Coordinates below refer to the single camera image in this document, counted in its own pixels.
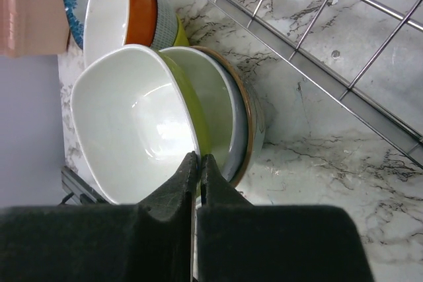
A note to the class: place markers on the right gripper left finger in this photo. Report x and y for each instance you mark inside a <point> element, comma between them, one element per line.
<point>148,241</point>

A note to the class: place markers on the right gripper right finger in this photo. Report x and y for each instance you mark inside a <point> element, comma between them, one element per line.
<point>239,241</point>

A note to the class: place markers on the stainless steel dish rack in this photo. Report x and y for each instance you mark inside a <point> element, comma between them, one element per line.
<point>365,54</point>

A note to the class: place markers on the lime green white bowl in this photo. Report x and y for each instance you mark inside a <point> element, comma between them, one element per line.
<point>136,116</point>

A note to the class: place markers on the yellow-green bottom bowl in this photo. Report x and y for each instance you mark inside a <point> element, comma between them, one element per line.
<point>181,38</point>

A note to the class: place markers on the grey patterned bowl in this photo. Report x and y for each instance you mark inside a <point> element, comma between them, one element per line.
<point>166,26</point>

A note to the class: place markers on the white grey bottom bowl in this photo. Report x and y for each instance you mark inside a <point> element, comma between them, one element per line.
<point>231,106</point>

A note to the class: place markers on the pink plastic storage box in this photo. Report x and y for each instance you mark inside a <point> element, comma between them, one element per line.
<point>33,27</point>

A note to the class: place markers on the white orange bowl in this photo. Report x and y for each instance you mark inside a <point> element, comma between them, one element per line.
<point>110,24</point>

